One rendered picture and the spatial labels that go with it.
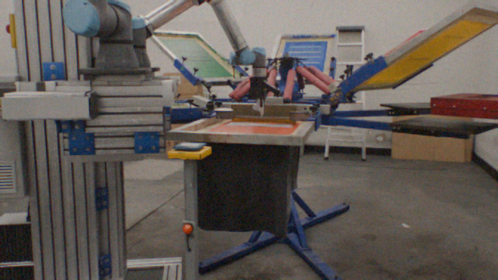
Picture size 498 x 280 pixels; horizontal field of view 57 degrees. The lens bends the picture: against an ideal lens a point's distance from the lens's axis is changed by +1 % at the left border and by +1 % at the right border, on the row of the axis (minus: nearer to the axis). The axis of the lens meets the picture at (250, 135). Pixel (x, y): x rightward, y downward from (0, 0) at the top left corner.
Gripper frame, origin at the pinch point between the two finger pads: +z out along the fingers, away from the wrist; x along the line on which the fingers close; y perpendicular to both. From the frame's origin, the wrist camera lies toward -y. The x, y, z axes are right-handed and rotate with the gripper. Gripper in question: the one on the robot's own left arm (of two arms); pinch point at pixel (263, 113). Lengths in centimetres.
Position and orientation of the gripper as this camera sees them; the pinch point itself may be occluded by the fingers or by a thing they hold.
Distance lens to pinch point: 246.2
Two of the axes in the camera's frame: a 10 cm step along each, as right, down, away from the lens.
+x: -2.3, 1.6, -9.6
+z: 0.2, 9.9, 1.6
